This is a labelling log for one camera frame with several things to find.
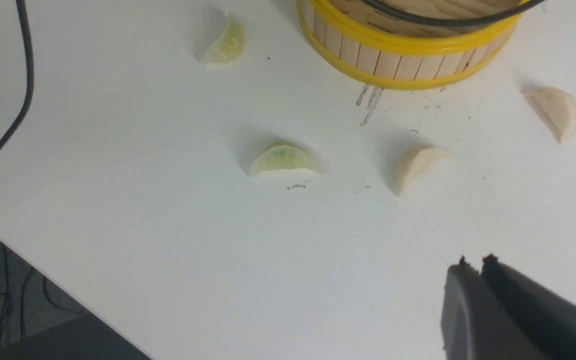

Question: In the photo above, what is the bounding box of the green dumpling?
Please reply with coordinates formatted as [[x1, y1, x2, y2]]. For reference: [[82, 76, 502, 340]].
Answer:
[[199, 13, 246, 65], [247, 142, 319, 177]]

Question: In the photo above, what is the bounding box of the black cable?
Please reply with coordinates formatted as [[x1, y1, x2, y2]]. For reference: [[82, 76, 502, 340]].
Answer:
[[0, 0, 35, 185]]

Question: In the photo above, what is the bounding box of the white dumpling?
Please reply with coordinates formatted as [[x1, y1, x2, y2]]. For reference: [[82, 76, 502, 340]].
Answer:
[[523, 87, 576, 144], [394, 145, 450, 196]]

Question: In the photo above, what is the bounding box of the bamboo steamer tray yellow rim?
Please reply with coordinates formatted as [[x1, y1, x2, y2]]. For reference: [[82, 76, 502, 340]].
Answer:
[[295, 0, 520, 91]]

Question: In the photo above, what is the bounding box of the white dumpling front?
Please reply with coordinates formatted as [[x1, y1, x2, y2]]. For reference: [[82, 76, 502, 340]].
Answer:
[[394, 145, 450, 196]]

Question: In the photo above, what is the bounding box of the green dumpling front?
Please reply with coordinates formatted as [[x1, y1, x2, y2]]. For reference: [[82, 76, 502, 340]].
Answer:
[[247, 142, 319, 177]]

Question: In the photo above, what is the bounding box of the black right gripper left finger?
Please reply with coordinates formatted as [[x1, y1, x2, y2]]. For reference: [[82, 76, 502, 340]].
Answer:
[[440, 256, 553, 360]]

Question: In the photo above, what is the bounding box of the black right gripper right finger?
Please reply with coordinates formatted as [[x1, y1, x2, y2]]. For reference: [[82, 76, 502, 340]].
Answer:
[[482, 254, 576, 360]]

